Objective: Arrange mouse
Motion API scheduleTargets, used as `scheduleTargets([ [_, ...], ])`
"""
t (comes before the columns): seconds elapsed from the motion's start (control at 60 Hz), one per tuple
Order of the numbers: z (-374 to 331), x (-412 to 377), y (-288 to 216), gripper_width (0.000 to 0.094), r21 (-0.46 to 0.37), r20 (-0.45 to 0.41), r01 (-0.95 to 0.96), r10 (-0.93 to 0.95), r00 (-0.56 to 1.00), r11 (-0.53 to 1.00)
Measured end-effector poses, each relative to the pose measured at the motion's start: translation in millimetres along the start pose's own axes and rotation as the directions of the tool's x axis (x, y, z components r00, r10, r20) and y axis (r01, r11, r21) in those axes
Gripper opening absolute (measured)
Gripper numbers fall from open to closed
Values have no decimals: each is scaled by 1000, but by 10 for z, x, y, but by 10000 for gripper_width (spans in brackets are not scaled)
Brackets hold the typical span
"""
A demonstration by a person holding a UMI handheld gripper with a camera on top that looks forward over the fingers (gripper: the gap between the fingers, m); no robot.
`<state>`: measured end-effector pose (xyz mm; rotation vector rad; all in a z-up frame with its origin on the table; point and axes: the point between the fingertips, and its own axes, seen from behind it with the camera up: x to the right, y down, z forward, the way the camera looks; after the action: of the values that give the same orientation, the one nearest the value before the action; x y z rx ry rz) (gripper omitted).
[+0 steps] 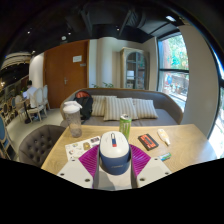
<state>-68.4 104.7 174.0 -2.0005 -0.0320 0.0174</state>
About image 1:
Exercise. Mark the glass-door cabinet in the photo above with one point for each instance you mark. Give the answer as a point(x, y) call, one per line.
point(135, 70)

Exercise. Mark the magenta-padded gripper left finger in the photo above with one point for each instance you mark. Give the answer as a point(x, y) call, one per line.
point(75, 171)

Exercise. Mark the group of white chairs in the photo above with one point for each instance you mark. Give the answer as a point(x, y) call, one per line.
point(40, 100)

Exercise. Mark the grey tufted armchair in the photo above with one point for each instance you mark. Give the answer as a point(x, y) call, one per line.
point(38, 145)

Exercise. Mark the black and red flat box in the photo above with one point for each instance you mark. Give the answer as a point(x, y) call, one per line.
point(148, 141)

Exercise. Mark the small blue-green box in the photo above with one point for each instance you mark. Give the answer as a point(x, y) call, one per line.
point(165, 157)

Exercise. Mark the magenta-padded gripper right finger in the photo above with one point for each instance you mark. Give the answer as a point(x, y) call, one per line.
point(153, 170)

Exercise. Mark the person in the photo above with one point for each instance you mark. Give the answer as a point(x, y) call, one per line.
point(31, 95)

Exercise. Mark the white sticker sheet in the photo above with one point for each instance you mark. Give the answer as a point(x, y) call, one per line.
point(78, 148)

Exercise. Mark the black backpack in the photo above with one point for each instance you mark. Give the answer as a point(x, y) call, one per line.
point(85, 105)

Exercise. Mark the white paper door sign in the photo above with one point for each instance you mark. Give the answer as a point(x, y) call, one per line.
point(77, 58)

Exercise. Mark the grey curved sofa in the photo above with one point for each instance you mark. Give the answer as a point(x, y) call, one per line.
point(166, 116)

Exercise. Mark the white and blue computer mouse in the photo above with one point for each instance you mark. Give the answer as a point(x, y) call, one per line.
point(114, 153)

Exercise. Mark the green drink can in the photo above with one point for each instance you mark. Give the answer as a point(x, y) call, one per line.
point(125, 126)

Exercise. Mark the clear shaker bottle white lid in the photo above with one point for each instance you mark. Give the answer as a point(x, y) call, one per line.
point(74, 121)

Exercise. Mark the blue upholstered chair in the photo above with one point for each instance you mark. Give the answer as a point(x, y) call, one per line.
point(2, 133)

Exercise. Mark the striped beige pillow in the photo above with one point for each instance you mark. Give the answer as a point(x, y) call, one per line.
point(145, 109)
point(97, 106)
point(118, 107)

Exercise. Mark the brown wooden door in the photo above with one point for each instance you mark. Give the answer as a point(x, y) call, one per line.
point(63, 76)

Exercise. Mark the black-framed window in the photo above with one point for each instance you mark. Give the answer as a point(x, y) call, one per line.
point(173, 73)
point(218, 130)

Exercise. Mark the white squeeze tube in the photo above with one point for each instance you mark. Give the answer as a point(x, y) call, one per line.
point(164, 136)

